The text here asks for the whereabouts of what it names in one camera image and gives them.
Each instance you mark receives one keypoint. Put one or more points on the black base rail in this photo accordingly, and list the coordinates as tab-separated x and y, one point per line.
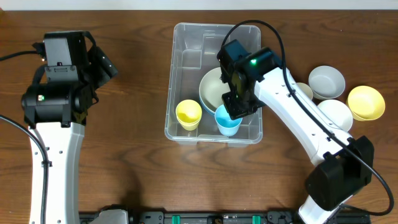
121	214

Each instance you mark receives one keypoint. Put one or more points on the yellow bowl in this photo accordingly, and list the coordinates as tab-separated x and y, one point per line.
366	103

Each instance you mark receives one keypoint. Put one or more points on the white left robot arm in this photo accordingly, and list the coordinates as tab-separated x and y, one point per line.
55	108

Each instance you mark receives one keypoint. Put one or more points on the blue bowl under beige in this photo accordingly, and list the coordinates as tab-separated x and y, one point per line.
208	105

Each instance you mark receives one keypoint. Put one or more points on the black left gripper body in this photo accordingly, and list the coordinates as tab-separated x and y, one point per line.
102	73

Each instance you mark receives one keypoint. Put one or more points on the grey bowl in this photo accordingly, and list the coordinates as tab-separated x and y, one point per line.
326	82

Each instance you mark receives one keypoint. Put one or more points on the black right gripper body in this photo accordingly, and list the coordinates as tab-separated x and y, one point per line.
240	104

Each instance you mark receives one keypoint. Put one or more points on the cream white cup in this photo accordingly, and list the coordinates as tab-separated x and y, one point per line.
306	89

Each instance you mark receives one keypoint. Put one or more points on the clear plastic storage bin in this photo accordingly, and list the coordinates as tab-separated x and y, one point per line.
194	51

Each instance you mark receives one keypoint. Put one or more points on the yellow cup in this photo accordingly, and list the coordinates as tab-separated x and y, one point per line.
189	113

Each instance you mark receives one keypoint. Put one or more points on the cream beige bowl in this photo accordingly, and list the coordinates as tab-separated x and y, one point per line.
212	87

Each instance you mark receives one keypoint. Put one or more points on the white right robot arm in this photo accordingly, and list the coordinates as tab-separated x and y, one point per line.
343	165

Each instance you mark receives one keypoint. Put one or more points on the blue plastic cup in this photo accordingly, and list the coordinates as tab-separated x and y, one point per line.
227	126

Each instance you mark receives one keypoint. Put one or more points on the white bowl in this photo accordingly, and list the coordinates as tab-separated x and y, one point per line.
338	112

